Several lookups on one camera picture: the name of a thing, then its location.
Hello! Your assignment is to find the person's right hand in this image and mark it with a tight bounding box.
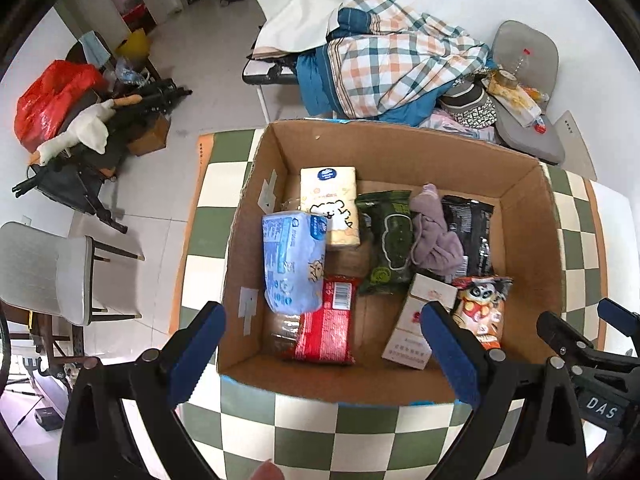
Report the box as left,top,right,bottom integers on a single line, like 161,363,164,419
250,460,285,480

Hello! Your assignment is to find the small cardboard box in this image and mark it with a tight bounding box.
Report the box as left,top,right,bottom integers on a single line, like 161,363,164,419
127,115,170,156

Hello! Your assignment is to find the white red carton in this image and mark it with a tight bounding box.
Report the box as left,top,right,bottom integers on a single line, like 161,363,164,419
382,274,457,370

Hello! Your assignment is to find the red snack pack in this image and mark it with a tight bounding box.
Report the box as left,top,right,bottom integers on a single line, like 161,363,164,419
293,275,360,365

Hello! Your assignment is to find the white chair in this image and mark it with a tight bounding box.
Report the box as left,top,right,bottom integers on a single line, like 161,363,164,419
1,221,144,327

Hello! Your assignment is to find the black folded stroller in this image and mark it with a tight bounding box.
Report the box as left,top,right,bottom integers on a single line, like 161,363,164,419
11,156,128,234

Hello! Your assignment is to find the light blue tissue pack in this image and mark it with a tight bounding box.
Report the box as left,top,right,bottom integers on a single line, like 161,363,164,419
262,210,328,315

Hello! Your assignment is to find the plaid blanket pile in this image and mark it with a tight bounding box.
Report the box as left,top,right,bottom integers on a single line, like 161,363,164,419
295,0,492,127

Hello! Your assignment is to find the brown cardboard box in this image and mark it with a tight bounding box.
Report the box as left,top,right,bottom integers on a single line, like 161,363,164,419
217,120,563,405

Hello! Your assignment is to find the black white patterned hat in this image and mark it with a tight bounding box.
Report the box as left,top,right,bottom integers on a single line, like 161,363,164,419
439,79,497,129

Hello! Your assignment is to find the white goose plush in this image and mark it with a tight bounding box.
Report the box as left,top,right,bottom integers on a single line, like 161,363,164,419
29,94,142,166

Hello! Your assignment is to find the cartoon panda snack bag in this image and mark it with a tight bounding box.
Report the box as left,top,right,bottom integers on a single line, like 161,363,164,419
451,276,512,350

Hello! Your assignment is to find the green white checkered mat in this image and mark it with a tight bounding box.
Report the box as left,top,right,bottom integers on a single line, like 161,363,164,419
171,120,608,479

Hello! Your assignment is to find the yellow snack package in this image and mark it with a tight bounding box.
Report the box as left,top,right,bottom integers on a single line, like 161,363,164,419
483,70,546,131

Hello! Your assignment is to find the purple soft cloth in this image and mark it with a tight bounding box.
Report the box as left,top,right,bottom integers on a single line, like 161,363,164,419
409,183,464,276

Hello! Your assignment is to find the green wet wipes pack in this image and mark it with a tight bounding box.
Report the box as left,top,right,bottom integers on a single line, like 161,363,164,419
356,190,413,295

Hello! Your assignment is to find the red plastic bag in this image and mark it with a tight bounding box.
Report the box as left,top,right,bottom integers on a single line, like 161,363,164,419
14,60,108,153

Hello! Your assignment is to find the beige Vinda tissue pack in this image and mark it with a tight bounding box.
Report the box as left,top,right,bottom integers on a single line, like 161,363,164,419
299,167,360,249

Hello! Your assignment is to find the black snack bag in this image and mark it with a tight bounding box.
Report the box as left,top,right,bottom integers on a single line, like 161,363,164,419
442,195,494,278

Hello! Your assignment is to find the yellow bin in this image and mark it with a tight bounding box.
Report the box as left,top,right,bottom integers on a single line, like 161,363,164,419
116,28,151,61

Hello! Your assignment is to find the white pillow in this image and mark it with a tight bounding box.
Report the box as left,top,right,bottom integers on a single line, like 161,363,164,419
252,0,343,60

